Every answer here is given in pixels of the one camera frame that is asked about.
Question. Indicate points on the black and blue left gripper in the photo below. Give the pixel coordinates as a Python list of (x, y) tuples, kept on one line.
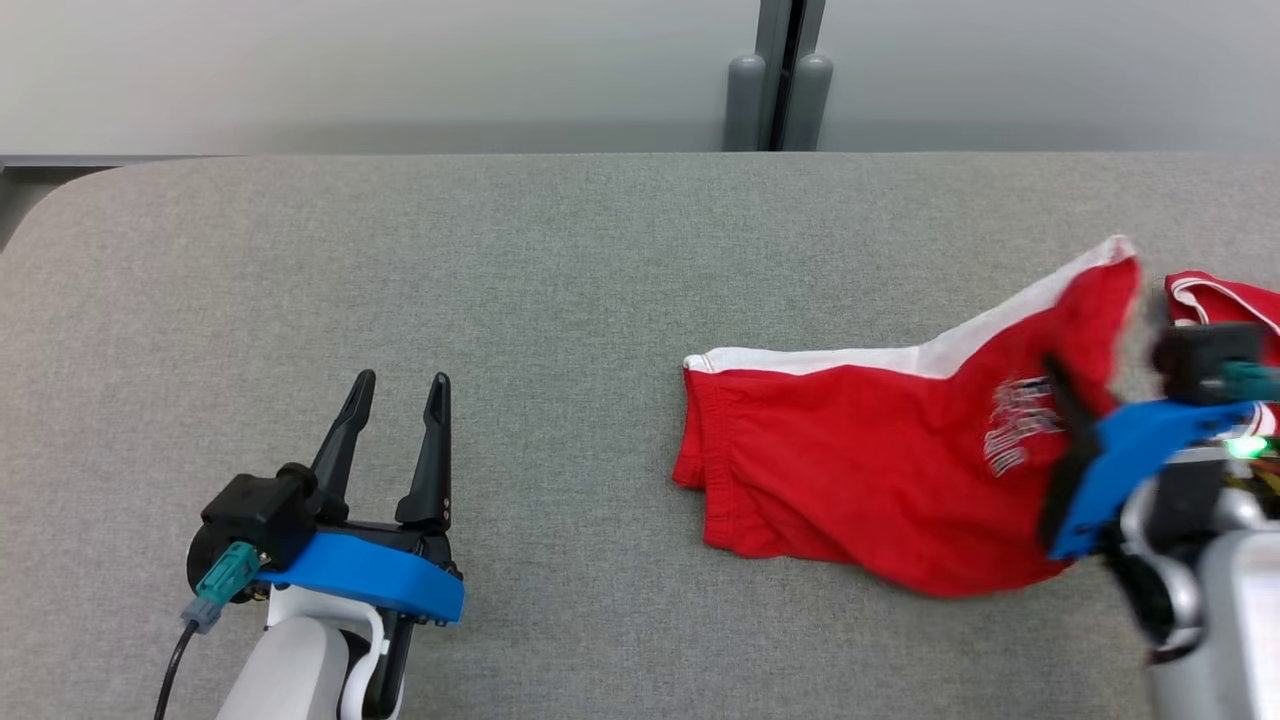
[(380, 580)]

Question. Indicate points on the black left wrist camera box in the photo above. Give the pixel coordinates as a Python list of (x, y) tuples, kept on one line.
[(250, 520)]

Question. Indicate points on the grey round wall post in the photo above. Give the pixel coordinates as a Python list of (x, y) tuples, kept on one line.
[(812, 105), (745, 105)]

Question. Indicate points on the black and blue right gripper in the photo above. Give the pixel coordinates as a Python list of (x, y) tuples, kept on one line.
[(1130, 450)]

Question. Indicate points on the red shorts with white band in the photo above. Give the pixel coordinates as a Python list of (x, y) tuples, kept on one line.
[(850, 460)]

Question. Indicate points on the red jersey with striped trim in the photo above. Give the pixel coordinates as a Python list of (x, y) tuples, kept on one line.
[(1215, 298)]

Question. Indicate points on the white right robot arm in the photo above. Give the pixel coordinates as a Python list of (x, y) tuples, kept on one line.
[(1220, 620)]

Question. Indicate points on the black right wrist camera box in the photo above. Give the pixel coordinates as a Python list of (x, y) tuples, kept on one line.
[(1200, 360)]

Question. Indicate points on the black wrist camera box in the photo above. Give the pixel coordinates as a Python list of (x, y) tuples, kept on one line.
[(1200, 360), (250, 520)]

